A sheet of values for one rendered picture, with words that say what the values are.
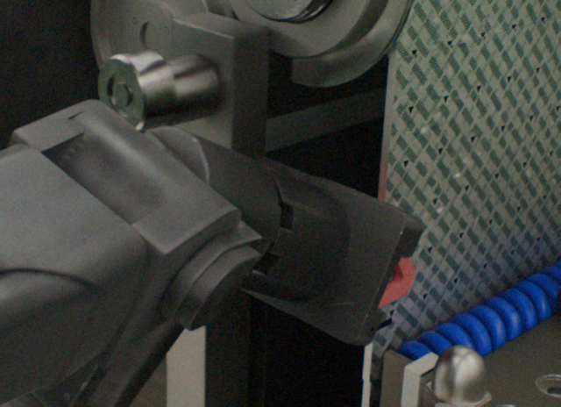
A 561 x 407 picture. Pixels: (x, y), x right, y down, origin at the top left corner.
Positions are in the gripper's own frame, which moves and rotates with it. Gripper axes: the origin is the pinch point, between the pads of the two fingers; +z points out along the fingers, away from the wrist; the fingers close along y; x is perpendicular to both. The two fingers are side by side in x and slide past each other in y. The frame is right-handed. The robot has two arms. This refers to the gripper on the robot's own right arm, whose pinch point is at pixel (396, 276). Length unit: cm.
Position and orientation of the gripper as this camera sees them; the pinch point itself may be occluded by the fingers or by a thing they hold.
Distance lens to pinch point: 60.3
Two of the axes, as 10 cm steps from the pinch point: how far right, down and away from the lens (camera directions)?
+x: 3.8, -9.2, -0.1
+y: 7.1, 3.0, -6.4
